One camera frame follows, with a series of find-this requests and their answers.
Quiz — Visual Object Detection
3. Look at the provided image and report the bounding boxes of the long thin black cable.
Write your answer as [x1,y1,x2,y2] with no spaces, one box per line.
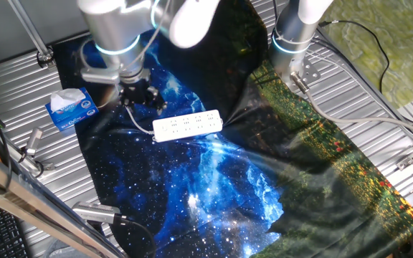
[318,19,391,95]

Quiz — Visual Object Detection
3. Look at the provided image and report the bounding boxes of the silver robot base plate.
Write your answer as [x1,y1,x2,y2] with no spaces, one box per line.
[283,57,322,91]

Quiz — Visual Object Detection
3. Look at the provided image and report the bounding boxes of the slanted metal pole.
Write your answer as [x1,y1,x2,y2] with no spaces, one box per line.
[6,0,55,69]

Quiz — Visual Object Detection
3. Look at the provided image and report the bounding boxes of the green flower meadow print cloth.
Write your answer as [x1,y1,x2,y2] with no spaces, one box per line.
[224,59,413,258]

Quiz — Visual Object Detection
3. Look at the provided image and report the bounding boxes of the white power strip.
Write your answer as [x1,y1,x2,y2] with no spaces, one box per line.
[151,109,224,143]

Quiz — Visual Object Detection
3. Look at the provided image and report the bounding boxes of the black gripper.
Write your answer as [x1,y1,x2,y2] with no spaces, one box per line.
[118,79,168,116]

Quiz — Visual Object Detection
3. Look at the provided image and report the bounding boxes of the white power strip cable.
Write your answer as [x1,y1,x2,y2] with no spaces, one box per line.
[124,105,156,137]

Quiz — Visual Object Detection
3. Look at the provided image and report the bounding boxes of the thick grey robot cable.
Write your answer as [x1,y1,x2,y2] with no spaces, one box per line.
[290,71,413,143]

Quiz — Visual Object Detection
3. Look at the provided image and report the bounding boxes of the small silver camera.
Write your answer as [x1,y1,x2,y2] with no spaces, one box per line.
[24,127,44,158]

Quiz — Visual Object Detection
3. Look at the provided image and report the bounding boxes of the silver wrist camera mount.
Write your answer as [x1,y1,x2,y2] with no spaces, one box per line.
[80,67,122,85]

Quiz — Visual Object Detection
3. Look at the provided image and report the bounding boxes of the blue galaxy print cloth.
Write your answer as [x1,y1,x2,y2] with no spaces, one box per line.
[52,6,287,258]

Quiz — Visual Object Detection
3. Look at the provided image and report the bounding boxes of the black camera cable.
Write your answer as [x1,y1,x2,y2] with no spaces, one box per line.
[113,214,158,258]

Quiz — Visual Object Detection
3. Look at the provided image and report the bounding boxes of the blue tissue box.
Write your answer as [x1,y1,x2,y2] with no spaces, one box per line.
[44,87,100,133]

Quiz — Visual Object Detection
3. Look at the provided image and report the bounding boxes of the large silver camera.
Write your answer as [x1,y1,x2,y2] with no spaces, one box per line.
[71,201,122,225]

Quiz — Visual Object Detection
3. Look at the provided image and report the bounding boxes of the metal frame bar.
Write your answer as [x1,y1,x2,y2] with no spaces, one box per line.
[0,143,127,258]

